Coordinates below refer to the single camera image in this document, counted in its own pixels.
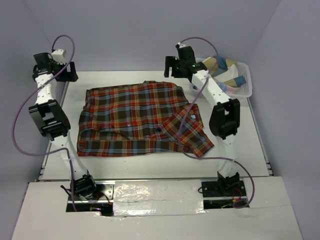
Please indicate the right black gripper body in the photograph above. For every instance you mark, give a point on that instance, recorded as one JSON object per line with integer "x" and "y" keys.
{"x": 178, "y": 66}

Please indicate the red brown plaid shirt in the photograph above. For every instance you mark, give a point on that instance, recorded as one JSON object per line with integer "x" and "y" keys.
{"x": 139, "y": 119}

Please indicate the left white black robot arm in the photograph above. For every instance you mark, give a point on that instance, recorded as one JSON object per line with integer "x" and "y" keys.
{"x": 52, "y": 122}

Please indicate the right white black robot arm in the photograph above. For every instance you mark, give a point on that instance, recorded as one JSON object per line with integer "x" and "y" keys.
{"x": 225, "y": 116}

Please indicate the blue beige checked cloth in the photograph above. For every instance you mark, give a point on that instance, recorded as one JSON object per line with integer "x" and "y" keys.
{"x": 225, "y": 71}

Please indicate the white plastic basket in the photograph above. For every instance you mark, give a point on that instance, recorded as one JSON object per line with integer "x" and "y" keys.
{"x": 210, "y": 89}

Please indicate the silver foil cover plate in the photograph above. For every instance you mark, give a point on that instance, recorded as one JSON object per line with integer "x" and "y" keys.
{"x": 157, "y": 198}

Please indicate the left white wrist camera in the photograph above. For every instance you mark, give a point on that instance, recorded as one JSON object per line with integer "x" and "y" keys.
{"x": 58, "y": 56}

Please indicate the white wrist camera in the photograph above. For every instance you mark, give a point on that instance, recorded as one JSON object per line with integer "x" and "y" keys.
{"x": 179, "y": 45}
{"x": 58, "y": 56}

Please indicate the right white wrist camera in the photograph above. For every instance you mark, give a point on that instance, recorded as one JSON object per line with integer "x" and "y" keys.
{"x": 179, "y": 45}

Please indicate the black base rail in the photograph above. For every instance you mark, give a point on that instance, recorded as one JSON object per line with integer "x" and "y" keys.
{"x": 212, "y": 198}

